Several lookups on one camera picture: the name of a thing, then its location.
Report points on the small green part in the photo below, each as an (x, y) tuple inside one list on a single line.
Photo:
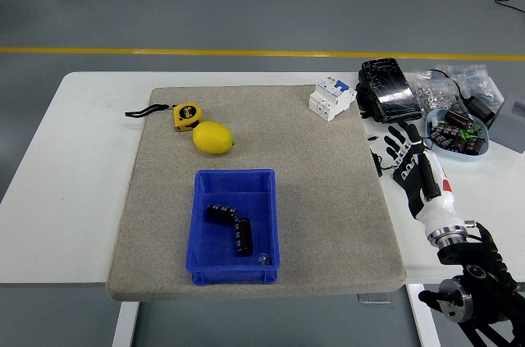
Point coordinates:
[(471, 132)]

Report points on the dark brown cylindrical battery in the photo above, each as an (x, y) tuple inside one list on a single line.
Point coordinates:
[(220, 214), (458, 118), (243, 237), (441, 133), (469, 145)]

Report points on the clear bag of metal parts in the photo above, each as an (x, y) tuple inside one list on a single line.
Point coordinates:
[(480, 80), (430, 94)]

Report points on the yellow lemon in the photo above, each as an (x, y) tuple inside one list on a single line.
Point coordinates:
[(212, 138)]

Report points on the tiny black part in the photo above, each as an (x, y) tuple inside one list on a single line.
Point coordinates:
[(372, 138)]

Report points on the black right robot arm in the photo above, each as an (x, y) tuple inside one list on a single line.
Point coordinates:
[(476, 277)]

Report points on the yellow tape measure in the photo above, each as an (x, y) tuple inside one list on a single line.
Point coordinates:
[(188, 115)]

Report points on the grey box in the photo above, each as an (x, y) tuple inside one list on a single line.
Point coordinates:
[(510, 117)]

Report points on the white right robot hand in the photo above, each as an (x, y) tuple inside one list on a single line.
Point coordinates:
[(439, 207)]

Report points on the grey-brown mat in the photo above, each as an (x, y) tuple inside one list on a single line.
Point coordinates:
[(164, 199)]

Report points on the black power adapter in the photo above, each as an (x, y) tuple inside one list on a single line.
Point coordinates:
[(480, 108)]

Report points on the white table leg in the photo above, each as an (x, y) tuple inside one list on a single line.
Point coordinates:
[(125, 322), (418, 322)]

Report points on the clear bracket under table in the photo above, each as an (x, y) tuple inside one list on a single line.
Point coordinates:
[(374, 298)]

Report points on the white circuit breaker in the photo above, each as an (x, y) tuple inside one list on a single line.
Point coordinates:
[(330, 99)]

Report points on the small clear screw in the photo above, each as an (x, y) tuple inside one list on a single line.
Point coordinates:
[(262, 259)]

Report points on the blue plastic box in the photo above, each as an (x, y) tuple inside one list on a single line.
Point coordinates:
[(209, 252)]

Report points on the light blue bowl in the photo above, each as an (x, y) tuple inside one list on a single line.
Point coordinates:
[(435, 115)]

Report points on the black glossy device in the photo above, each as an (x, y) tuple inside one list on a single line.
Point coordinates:
[(389, 90)]

